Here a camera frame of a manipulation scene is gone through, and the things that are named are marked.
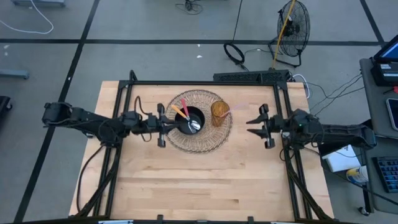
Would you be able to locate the black cable bundle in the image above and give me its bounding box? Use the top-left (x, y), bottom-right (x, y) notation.
top-left (175, 0), bottom-right (204, 16)

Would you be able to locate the white box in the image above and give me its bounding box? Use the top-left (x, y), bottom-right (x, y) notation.
top-left (321, 144), bottom-right (362, 173)

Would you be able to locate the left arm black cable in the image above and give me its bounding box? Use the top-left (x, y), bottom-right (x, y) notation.
top-left (134, 95), bottom-right (154, 143)

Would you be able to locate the round woven placemat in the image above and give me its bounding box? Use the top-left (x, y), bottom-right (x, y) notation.
top-left (164, 89), bottom-right (233, 154)

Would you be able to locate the black aluminium table frame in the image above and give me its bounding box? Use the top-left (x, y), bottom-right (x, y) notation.
top-left (70, 70), bottom-right (335, 224)

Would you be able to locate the black floor fan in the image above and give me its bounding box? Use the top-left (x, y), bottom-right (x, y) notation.
top-left (268, 0), bottom-right (312, 68)

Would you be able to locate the coiled black cable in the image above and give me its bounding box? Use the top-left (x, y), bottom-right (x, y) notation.
top-left (223, 0), bottom-right (249, 72)

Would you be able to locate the white and blue canister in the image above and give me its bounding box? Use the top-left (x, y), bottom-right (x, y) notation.
top-left (346, 166), bottom-right (369, 185)

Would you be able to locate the pink-handled utensil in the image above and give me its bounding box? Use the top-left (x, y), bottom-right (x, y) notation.
top-left (220, 102), bottom-right (246, 118)

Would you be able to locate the grey side table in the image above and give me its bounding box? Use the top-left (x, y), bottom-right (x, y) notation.
top-left (359, 57), bottom-right (398, 216)

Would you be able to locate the yellow-handled spoon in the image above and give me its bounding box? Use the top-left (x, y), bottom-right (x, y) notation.
top-left (170, 104), bottom-right (201, 131)

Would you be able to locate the amber faceted glass tumbler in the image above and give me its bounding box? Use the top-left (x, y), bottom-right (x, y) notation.
top-left (210, 100), bottom-right (231, 128)

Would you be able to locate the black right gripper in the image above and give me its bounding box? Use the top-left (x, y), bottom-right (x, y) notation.
top-left (246, 103), bottom-right (290, 149)

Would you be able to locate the black bowl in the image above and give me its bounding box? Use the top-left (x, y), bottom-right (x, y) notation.
top-left (174, 106), bottom-right (206, 136)

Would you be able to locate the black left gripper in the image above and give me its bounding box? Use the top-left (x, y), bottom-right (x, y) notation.
top-left (141, 103), bottom-right (183, 148)

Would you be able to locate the white floor cable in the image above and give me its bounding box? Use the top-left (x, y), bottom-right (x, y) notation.
top-left (0, 0), bottom-right (55, 35)

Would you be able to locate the laptop computer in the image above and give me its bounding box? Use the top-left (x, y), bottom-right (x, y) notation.
top-left (372, 39), bottom-right (398, 63)

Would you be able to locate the smartphone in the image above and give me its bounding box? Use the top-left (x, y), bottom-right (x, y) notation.
top-left (386, 98), bottom-right (398, 132)

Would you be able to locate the black keyboard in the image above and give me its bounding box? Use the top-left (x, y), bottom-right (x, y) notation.
top-left (372, 155), bottom-right (398, 194)

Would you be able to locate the yellow cable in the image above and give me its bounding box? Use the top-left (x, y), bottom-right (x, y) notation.
top-left (272, 0), bottom-right (296, 70)

